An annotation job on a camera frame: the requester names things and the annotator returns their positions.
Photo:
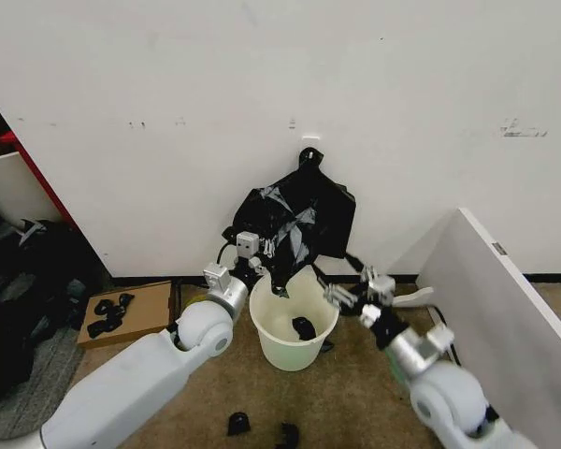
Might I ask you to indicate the black plastic clip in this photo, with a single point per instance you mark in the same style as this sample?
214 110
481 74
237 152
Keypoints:
238 424

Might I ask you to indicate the green floor tape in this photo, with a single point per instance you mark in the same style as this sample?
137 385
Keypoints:
395 370

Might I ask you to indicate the black rubbish lump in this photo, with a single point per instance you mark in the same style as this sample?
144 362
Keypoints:
304 328

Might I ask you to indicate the black plastic garbage bag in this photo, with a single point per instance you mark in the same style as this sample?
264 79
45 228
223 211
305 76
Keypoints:
304 210

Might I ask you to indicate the white board panel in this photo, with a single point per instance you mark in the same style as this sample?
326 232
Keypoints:
505 308

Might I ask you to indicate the black toothed plastic piece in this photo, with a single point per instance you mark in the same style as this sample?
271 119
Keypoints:
288 435

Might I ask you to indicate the dark pile of bags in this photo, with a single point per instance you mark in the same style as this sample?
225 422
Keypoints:
23 290

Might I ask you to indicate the red board edge strip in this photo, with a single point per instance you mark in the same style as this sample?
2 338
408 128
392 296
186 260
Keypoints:
51 206

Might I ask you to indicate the black wall hook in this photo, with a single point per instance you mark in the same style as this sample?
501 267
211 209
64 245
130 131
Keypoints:
311 152

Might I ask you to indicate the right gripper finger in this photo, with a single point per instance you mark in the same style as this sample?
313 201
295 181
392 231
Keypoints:
365 272
339 295

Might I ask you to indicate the small dark panel label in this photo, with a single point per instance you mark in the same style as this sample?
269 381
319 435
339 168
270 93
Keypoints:
499 248

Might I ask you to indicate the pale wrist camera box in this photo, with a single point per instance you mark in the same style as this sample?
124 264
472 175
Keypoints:
248 244
381 289

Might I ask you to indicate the large white round tub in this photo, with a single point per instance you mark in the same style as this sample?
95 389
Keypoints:
14 187

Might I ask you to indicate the flat brown cardboard box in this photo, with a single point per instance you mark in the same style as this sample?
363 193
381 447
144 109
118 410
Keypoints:
145 308

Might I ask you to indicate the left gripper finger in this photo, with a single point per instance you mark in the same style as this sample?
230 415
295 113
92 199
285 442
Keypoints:
261 268
267 246

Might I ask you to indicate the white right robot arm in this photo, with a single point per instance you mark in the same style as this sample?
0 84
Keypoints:
444 397

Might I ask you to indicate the white panel foot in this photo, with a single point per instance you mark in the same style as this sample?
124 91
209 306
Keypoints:
413 296

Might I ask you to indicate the white plastic trash bin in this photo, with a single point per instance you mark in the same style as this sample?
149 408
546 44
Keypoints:
280 346

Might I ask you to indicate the grey floor mat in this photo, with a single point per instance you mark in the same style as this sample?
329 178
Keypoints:
33 383

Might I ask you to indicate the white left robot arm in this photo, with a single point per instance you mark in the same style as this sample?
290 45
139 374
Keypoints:
135 374

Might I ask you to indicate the long black crumpled scrap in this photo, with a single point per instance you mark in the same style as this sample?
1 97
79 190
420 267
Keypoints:
104 326

